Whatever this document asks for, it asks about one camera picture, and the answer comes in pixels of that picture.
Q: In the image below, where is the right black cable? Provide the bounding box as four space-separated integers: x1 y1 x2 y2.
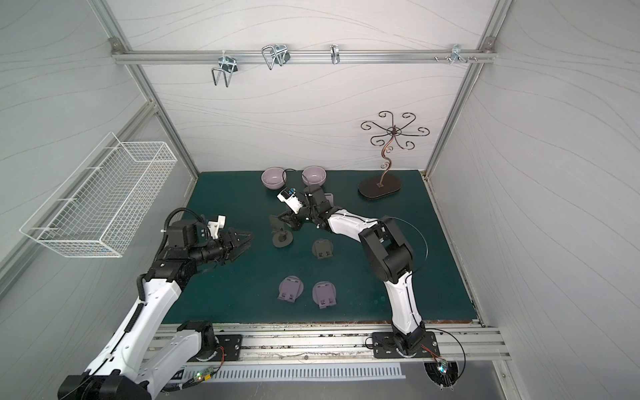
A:
429 327 468 388

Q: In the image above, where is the right metal hook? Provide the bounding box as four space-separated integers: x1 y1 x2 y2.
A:
433 44 478 65

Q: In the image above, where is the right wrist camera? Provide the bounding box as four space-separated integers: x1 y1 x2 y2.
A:
277 187 303 214

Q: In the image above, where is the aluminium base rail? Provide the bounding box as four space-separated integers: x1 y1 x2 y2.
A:
99 323 511 368

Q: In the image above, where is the dark grey phone stand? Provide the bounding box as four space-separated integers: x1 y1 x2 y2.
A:
312 238 333 260
269 215 293 248

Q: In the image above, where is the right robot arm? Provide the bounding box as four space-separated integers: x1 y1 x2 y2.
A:
277 184 426 358

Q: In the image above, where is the white vent strip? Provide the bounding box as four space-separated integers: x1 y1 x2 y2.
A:
204 363 406 383

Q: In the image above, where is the metal hook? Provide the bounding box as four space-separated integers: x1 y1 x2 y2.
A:
330 44 340 65
211 55 238 88
261 44 291 70
433 44 478 65

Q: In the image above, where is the left lilac ceramic bowl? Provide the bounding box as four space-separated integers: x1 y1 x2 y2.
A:
261 167 287 190

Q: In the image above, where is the purple phone stand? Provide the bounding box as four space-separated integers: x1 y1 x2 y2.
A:
278 276 304 303
324 193 334 207
313 282 337 309

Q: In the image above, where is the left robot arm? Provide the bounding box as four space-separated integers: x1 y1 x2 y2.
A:
57 215 254 399

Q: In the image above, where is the horizontal aluminium rail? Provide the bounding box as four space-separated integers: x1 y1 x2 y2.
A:
112 41 498 67

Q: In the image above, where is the left metal hook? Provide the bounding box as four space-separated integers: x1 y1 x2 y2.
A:
211 55 238 88

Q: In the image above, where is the lilac ceramic bowl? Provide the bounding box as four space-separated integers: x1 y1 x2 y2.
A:
302 166 328 186
261 167 287 190

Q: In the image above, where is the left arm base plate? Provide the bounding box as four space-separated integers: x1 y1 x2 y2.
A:
189 334 243 363

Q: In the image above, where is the white wire basket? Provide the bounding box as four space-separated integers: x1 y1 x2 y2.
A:
19 133 178 258

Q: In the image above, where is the right lilac ceramic bowl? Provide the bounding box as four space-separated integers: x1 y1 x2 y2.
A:
302 166 328 186

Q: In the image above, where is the brown metal jewelry tree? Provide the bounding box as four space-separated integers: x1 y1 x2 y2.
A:
358 110 431 199

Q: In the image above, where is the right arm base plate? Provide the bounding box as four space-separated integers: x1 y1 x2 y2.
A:
365 331 440 359

